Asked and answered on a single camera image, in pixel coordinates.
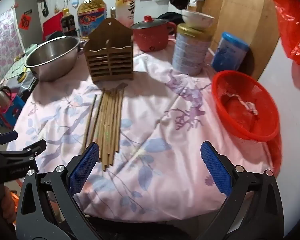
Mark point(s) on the red electric pot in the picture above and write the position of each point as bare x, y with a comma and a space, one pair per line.
152, 38

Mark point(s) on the black clothes pile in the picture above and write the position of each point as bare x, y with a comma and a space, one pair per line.
171, 17

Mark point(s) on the grey door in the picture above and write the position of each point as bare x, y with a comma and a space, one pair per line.
26, 5

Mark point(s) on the blue plastic stool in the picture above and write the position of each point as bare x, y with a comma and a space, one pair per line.
12, 110

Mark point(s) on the brown slatted chopstick holder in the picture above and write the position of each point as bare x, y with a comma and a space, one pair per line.
108, 52

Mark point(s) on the pink floral curtain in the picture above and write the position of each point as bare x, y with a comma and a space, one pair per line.
3, 45

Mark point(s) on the blue plastic container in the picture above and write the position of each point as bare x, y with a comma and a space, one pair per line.
228, 52

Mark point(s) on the floral pink bedsheet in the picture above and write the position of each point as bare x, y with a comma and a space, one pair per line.
152, 130

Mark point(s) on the yellow small pan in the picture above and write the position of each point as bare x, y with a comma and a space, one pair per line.
21, 77

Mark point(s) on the dark soy sauce bottle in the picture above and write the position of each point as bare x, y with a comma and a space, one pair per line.
68, 22

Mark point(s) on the white ceramic bowl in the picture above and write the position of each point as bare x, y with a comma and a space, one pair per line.
197, 18

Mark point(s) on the clear bottle red cap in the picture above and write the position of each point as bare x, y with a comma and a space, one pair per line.
126, 7

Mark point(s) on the metal kettle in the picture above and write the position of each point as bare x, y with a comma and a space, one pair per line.
2, 97

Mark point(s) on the person's left hand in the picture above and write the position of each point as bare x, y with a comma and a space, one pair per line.
8, 202

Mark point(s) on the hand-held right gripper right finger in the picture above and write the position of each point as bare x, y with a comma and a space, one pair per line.
216, 170

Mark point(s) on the red plastic bag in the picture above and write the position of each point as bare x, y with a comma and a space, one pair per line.
292, 25

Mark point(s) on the black hanging bag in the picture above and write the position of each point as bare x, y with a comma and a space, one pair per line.
43, 5

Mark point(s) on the bundle of wooden chopsticks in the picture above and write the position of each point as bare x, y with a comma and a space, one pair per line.
110, 120

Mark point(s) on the milk powder can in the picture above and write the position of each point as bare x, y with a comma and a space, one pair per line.
190, 52

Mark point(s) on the red plastic basket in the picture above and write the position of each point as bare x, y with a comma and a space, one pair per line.
242, 120

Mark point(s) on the stainless steel basin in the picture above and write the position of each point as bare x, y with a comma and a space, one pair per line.
52, 57

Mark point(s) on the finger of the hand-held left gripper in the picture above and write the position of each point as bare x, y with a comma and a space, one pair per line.
32, 148
7, 136

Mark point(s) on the red door sticker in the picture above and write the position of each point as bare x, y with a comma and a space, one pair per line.
25, 22

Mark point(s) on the glass pot lid red knob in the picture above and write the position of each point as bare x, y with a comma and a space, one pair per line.
150, 23

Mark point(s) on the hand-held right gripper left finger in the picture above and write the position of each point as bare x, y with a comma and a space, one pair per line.
86, 165

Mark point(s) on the cooking oil bottle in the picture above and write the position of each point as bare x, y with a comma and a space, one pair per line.
91, 17

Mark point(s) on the green checked tablecloth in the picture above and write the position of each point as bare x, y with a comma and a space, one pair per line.
16, 68

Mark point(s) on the spiral notebook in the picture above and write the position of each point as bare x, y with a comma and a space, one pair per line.
28, 83

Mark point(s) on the small hanging plastic bag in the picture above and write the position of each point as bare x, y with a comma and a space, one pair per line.
57, 6

